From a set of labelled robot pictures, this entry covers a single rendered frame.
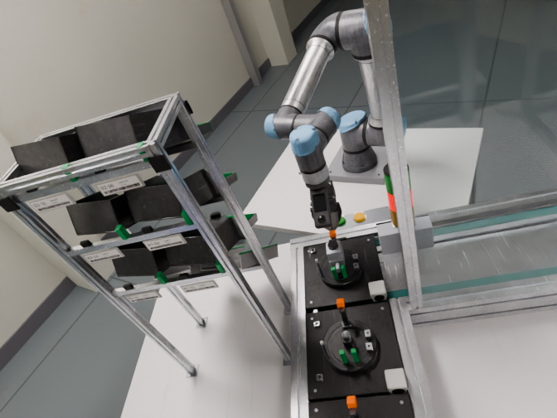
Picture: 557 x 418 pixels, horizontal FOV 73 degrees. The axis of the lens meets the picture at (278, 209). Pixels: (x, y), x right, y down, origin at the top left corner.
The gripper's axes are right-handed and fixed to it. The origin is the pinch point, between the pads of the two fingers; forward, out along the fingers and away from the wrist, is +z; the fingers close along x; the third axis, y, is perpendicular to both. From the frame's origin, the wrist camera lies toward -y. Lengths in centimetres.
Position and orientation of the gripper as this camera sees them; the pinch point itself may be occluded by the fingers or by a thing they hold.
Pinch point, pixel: (331, 230)
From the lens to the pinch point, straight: 118.6
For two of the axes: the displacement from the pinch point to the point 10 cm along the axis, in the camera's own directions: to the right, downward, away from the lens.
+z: 3.1, 7.0, 6.4
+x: -9.5, 2.1, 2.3
